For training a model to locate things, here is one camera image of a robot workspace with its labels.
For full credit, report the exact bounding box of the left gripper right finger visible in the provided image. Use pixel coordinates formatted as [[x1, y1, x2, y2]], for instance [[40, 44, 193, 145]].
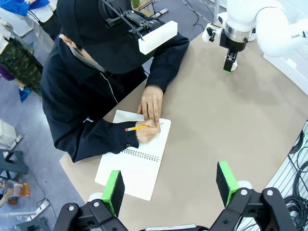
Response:
[[208, 160, 299, 231]]

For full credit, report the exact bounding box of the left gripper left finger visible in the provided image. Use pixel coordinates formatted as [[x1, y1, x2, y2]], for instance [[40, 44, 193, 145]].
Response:
[[53, 169, 128, 231]]

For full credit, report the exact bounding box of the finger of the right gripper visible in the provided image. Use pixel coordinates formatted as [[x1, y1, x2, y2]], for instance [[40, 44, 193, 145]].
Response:
[[223, 48, 239, 73]]

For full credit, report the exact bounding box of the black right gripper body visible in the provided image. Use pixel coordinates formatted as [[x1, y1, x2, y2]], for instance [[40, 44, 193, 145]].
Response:
[[219, 24, 248, 52]]

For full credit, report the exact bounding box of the white spiral notebook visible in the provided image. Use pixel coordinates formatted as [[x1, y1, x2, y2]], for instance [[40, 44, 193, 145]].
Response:
[[94, 109, 172, 202]]

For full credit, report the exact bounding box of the yellow pencil with pink eraser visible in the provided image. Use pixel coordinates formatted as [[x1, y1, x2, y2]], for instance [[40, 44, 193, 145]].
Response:
[[125, 123, 164, 132]]

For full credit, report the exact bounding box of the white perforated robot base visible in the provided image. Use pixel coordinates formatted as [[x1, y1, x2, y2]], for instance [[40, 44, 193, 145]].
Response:
[[263, 45, 308, 77]]

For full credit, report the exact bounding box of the person's left forearm black sleeve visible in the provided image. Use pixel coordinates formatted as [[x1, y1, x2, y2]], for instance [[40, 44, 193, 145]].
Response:
[[144, 36, 191, 93]]

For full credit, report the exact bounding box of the person's right forearm black sleeve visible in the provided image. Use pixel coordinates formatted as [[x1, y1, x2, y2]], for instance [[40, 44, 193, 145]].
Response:
[[51, 117, 140, 163]]

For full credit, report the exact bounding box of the person's right hand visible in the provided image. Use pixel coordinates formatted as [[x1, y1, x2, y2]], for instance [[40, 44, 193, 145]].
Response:
[[135, 119, 162, 144]]

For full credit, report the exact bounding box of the person's left hand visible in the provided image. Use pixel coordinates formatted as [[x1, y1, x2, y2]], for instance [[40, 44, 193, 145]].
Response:
[[137, 86, 164, 122]]

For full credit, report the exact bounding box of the white power strip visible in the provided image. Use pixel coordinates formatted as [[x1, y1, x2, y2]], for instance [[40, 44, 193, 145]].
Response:
[[35, 199, 51, 214]]

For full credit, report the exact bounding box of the grey step stool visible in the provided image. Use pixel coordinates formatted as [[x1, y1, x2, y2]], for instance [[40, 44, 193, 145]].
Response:
[[0, 148, 29, 181], [15, 217, 50, 231]]

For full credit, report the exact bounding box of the orange translucent container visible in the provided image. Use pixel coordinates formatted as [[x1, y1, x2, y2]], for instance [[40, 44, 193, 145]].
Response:
[[8, 181, 31, 205]]

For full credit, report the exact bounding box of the person in black jacket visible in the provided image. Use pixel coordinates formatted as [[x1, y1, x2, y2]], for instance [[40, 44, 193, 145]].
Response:
[[40, 31, 191, 163]]

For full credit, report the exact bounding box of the black cap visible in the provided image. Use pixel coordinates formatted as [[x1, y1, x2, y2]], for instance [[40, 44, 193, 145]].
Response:
[[56, 0, 157, 74]]

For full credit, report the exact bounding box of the camouflage garment mannequin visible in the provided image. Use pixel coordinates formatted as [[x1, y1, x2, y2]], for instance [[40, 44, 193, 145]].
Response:
[[0, 36, 43, 96]]

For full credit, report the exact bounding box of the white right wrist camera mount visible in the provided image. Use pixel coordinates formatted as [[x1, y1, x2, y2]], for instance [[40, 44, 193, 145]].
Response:
[[201, 23, 223, 43]]

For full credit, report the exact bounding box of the black cable bundle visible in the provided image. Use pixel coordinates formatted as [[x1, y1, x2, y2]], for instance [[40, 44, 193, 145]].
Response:
[[283, 117, 308, 231]]

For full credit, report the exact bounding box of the head-mounted camera with white block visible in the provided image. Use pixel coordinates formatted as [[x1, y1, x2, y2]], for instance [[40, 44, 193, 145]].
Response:
[[98, 0, 179, 55]]

